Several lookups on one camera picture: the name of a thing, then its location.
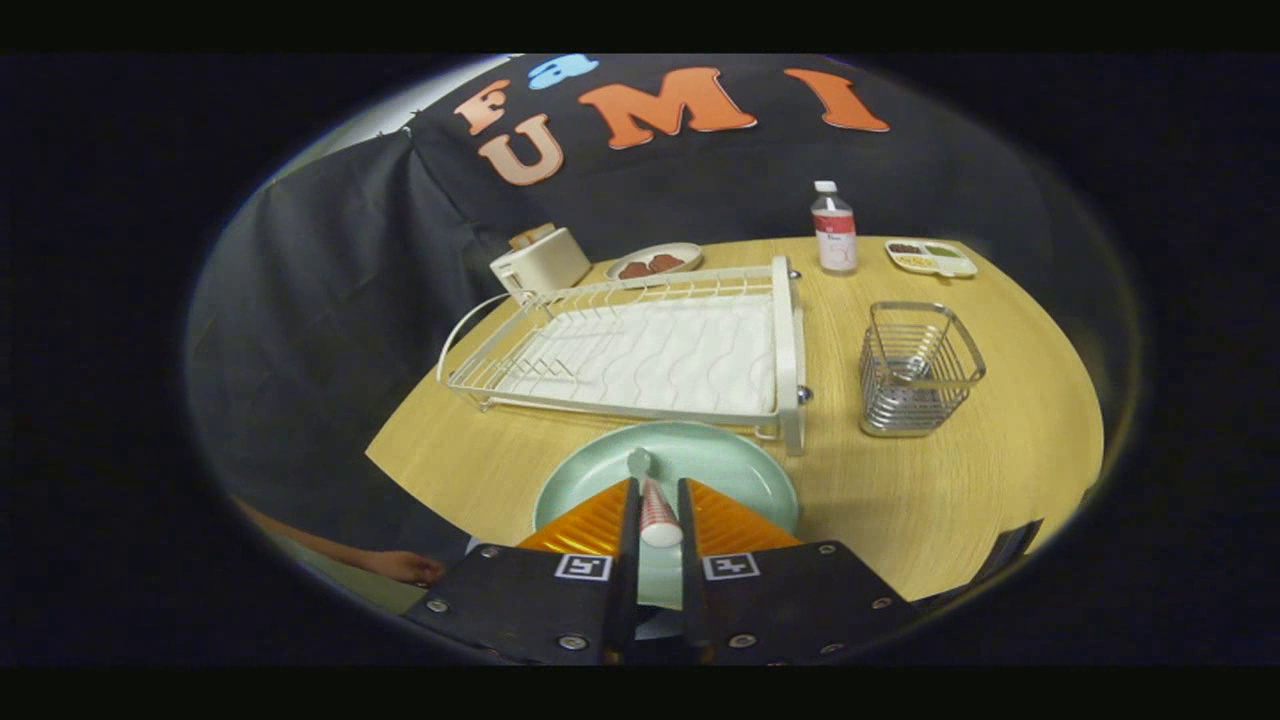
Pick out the white wire dish rack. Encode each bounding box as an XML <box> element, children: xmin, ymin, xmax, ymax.
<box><xmin>436</xmin><ymin>255</ymin><xmax>813</xmax><ymax>458</ymax></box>

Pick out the pale green plate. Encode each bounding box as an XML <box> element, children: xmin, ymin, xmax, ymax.
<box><xmin>532</xmin><ymin>420</ymin><xmax>800</xmax><ymax>611</ymax></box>

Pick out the white spoon with red handle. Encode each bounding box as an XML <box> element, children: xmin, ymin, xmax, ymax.
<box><xmin>627</xmin><ymin>447</ymin><xmax>684</xmax><ymax>549</ymax></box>

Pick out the cream toaster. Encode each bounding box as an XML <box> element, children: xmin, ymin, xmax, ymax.
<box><xmin>489</xmin><ymin>227</ymin><xmax>593</xmax><ymax>294</ymax></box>

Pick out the metal wire basket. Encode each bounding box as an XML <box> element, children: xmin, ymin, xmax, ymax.
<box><xmin>858</xmin><ymin>301</ymin><xmax>987</xmax><ymax>439</ymax></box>

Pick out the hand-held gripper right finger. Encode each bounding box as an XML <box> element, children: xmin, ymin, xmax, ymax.
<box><xmin>677</xmin><ymin>477</ymin><xmax>919</xmax><ymax>666</ymax></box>

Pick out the white divided snack tray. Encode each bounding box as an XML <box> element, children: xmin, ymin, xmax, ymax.
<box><xmin>884</xmin><ymin>239</ymin><xmax>979</xmax><ymax>279</ymax></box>

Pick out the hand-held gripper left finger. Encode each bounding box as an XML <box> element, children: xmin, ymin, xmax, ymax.
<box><xmin>400</xmin><ymin>477</ymin><xmax>641</xmax><ymax>666</ymax></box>

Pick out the black backdrop cloth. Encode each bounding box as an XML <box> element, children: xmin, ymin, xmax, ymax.
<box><xmin>185</xmin><ymin>55</ymin><xmax>1141</xmax><ymax>561</ymax></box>

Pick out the clear bottle with red label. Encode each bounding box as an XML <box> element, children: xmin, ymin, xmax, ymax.
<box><xmin>810</xmin><ymin>180</ymin><xmax>859</xmax><ymax>276</ymax></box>

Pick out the small beige plate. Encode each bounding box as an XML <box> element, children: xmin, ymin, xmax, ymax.
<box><xmin>606</xmin><ymin>242</ymin><xmax>704</xmax><ymax>283</ymax></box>

